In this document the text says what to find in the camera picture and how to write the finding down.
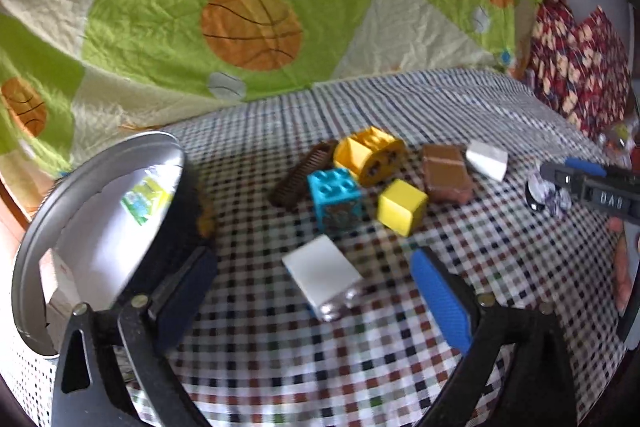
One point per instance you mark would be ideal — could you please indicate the blue toy brick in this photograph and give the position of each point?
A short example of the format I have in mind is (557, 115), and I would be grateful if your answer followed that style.
(332, 199)

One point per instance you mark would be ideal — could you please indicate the orange toy wheel block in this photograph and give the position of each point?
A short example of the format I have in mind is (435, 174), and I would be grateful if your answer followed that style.
(370, 157)

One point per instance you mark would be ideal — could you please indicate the checkered bed sheet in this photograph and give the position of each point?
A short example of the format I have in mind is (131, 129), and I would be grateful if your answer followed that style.
(300, 357)

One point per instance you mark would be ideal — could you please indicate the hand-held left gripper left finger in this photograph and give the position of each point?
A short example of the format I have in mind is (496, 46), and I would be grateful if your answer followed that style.
(182, 307)

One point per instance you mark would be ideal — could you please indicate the clear plastic packet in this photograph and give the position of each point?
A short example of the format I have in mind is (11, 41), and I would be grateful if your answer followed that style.
(617, 144)

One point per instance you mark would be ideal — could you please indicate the brown toy block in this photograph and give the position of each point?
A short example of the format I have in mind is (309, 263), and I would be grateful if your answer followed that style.
(445, 172)

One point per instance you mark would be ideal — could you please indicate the person's right hand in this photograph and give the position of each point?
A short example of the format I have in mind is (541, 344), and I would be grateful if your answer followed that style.
(622, 277)

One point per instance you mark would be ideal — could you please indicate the brown ribbed toy piece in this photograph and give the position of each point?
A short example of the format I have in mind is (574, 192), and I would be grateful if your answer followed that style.
(302, 174)

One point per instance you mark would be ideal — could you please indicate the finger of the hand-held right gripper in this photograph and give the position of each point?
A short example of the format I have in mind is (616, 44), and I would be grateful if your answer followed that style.
(585, 166)
(600, 199)

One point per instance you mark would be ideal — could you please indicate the red patterned cushion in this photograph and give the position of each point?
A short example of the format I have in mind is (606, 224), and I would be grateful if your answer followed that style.
(575, 62)

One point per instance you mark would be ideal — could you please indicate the white wedge toy block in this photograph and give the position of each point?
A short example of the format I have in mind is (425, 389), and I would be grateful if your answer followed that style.
(487, 159)

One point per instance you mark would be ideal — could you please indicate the round black metal tin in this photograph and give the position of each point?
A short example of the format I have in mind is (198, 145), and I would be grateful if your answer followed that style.
(95, 227)

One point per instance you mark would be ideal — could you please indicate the white toy block with wheels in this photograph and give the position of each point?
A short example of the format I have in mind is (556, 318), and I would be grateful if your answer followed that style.
(322, 272)

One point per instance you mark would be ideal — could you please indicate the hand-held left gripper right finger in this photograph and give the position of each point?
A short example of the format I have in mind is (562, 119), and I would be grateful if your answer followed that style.
(442, 302)

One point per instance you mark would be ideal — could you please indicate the clear plastic toy piece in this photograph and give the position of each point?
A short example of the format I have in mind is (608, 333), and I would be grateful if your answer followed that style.
(545, 199)

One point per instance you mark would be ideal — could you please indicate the yellow toy cube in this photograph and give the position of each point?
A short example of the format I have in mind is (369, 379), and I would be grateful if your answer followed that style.
(400, 207)

